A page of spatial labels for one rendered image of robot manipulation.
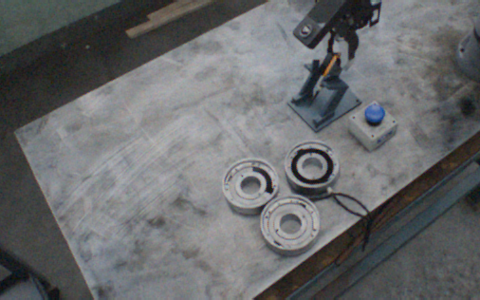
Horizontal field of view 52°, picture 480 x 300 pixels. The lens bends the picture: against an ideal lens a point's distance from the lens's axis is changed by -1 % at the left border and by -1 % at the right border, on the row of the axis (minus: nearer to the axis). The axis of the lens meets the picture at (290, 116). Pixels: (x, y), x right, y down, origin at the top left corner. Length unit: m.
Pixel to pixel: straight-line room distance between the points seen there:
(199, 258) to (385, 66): 0.58
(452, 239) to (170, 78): 1.14
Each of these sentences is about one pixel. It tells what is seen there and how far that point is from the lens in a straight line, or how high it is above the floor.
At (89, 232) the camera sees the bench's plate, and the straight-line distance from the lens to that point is 1.00.
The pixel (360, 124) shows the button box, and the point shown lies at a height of 0.84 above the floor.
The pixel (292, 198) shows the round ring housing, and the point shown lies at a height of 0.83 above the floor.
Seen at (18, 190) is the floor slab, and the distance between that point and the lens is 2.17.
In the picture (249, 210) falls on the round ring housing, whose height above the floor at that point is 0.83.
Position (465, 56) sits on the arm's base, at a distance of 1.16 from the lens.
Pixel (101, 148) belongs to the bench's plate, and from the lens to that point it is 1.09.
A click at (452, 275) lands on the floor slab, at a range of 1.80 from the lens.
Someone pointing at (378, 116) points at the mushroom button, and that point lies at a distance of 0.97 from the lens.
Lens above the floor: 1.64
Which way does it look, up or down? 54 degrees down
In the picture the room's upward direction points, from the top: 3 degrees counter-clockwise
